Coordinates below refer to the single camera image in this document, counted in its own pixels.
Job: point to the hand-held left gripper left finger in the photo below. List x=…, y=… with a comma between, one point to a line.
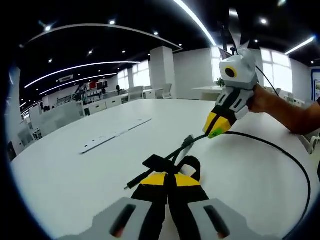
x=150, y=192

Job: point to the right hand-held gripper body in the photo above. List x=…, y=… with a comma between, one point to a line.
x=240, y=72

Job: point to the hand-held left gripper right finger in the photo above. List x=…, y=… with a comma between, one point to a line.
x=190, y=192

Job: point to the white flat desk strip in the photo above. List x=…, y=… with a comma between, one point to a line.
x=110, y=137

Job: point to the small green plant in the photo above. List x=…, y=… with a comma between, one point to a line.
x=220, y=81

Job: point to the white side table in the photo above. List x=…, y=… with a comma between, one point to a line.
x=207, y=92

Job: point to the white mesh office chair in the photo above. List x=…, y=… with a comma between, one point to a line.
x=136, y=93
x=167, y=90

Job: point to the narrow white pillar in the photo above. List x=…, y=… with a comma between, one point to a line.
x=162, y=70

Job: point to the background storage shelf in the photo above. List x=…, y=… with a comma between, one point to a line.
x=91, y=93

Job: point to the white low partition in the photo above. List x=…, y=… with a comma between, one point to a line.
x=57, y=117

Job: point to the blue wall poster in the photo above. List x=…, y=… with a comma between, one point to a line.
x=316, y=85

